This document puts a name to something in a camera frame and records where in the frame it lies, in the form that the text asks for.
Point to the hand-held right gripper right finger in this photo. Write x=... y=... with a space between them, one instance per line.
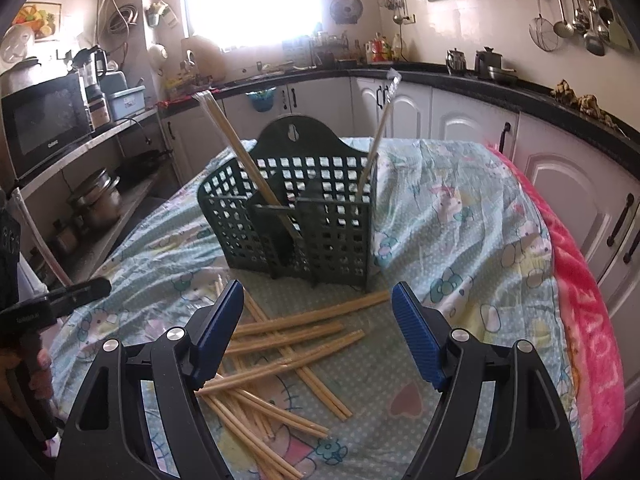
x=415 y=340

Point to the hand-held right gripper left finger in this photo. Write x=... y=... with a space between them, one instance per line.
x=215 y=332

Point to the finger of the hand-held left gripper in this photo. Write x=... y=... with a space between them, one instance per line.
x=80 y=291

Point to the pile of chopsticks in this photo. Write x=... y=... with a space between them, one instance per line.
x=300 y=322

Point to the dark green plastic utensil basket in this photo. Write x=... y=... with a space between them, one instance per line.
x=325 y=240

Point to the wooden chopsticks pair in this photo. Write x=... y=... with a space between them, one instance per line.
x=375 y=145
x=235 y=145

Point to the row of hanging kitchen utensils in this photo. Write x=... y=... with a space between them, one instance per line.
x=580 y=15

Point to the person's left hand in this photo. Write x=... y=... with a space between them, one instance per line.
x=40 y=365

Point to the light blue printed blanket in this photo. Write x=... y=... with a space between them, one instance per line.
x=450 y=260

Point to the stacked metal pots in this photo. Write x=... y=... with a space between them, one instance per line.
x=97 y=197

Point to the black wok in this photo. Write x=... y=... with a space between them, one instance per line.
x=142 y=162

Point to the metal kitchen shelf unit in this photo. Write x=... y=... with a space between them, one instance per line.
x=75 y=147

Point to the black microwave oven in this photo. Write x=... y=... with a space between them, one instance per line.
x=45 y=120

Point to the light blue plastic crate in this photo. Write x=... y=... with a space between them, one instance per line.
x=125 y=102

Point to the black blender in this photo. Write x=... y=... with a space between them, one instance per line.
x=92 y=85

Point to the blue hanging waste bin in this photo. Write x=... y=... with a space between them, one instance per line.
x=261 y=100

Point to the black kitchen countertop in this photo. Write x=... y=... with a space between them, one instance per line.
x=450 y=80

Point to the wooden cutting board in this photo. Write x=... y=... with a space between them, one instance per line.
x=202 y=55

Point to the framed fruit picture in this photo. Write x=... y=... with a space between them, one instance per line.
x=37 y=20

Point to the metal pan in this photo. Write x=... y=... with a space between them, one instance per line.
x=502 y=76

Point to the small metal kettle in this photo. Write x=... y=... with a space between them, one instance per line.
x=456 y=62

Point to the dark metal pot with lid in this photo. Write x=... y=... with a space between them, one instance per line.
x=486 y=62

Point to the dried ginger roots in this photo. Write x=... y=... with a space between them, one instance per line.
x=580 y=100

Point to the group of condiment bottles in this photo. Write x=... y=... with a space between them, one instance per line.
x=382 y=50

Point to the dish rack with cups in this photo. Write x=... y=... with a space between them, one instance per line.
x=327 y=50

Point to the bright kitchen window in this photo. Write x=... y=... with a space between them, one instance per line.
x=250 y=0

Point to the round wall ventilation fan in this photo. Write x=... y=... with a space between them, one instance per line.
x=346 y=8

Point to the small wall utensil rack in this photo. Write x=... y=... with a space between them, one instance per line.
x=393 y=0

